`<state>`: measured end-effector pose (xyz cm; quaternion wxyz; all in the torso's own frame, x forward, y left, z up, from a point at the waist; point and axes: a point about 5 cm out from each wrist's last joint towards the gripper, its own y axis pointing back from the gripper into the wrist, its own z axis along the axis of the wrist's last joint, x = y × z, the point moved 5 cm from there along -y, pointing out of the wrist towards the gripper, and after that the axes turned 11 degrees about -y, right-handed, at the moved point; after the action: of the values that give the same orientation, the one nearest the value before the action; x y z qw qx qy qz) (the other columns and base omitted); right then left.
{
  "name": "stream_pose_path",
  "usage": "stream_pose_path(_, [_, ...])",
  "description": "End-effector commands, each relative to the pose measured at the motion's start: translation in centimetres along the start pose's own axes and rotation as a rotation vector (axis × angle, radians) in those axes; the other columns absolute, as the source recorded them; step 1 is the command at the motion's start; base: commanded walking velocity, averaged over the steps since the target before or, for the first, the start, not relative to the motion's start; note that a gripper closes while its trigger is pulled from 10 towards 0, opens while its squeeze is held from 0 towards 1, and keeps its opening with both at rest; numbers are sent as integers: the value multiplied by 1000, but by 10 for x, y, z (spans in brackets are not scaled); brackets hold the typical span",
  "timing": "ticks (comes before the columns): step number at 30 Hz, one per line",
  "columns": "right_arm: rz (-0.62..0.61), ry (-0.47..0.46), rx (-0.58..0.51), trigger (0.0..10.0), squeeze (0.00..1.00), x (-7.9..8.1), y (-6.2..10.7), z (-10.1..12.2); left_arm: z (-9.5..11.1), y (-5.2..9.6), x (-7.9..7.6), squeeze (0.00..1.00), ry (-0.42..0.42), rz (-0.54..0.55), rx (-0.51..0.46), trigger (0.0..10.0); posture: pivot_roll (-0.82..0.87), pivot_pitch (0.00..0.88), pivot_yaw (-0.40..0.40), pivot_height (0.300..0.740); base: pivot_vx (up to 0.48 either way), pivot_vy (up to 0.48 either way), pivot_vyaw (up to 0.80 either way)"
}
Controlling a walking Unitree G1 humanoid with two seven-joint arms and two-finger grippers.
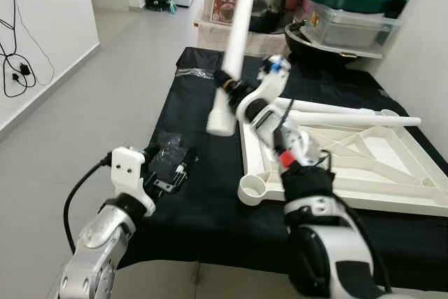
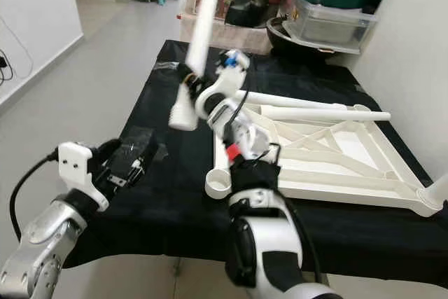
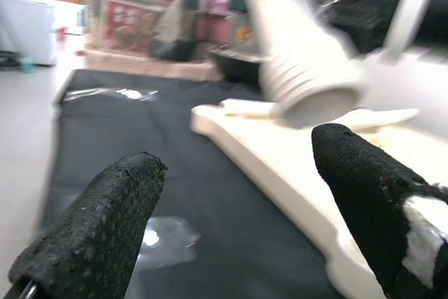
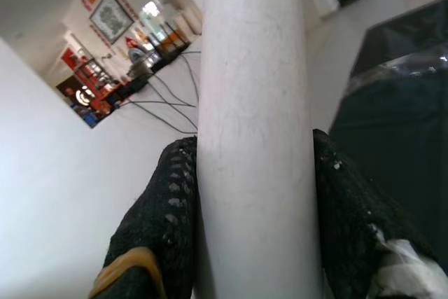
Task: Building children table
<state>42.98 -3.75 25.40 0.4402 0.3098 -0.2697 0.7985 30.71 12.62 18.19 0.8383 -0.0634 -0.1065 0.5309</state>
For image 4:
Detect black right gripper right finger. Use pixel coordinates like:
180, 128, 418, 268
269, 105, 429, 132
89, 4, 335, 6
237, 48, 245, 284
311, 128, 448, 299

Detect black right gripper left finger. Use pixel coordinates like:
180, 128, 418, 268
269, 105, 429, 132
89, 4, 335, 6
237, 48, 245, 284
87, 136, 200, 299

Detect white plastic table leg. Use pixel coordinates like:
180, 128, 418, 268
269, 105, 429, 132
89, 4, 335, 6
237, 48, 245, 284
195, 0, 326, 299

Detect red shelf unit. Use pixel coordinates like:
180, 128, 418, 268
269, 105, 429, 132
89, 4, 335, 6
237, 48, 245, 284
55, 46, 124, 129

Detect black hanging wall cables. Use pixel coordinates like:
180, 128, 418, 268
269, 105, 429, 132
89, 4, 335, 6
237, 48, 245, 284
127, 49, 201, 137

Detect black frame stand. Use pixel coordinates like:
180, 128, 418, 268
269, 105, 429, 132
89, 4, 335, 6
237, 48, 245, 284
146, 21, 193, 66

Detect framed wall picture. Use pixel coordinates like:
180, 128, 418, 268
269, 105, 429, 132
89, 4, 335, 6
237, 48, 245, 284
88, 0, 137, 47

